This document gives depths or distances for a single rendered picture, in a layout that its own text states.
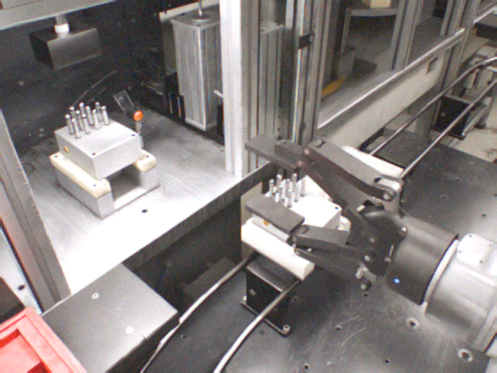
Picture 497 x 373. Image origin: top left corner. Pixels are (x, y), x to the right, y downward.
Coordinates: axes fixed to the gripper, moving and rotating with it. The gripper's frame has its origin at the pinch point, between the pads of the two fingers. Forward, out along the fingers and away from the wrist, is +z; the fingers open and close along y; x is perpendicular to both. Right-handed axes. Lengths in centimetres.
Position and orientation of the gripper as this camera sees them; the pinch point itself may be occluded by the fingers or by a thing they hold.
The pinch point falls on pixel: (270, 180)
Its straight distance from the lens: 49.5
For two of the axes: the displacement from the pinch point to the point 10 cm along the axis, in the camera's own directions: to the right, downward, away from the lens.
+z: -7.5, -4.1, 5.3
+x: -6.7, 4.5, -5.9
